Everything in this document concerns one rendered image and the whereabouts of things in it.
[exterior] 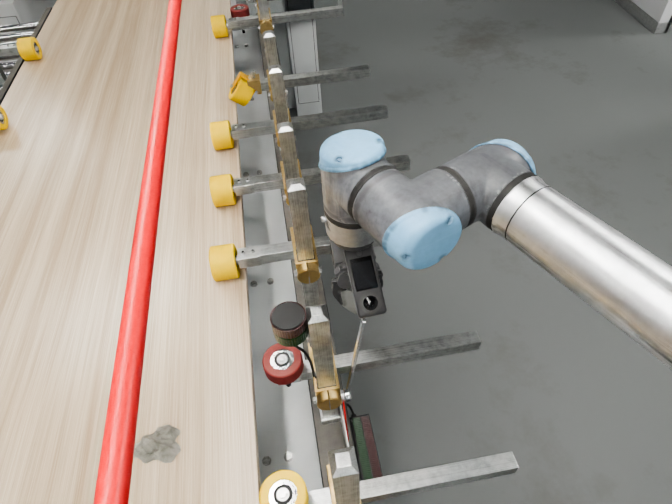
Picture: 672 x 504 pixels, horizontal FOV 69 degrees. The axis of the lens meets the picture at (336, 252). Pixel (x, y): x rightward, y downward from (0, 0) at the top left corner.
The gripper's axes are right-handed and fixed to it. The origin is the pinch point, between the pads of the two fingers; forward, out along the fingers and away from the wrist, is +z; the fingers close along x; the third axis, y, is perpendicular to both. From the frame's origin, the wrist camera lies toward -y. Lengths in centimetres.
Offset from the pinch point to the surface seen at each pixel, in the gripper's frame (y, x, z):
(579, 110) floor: 190, -178, 101
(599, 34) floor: 281, -242, 101
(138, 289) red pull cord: -41, 15, -64
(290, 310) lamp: -4.5, 12.1, -10.2
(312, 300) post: 17.8, 7.7, 18.5
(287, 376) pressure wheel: -5.3, 15.1, 10.1
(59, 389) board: 1, 60, 11
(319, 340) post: -7.2, 8.1, -3.8
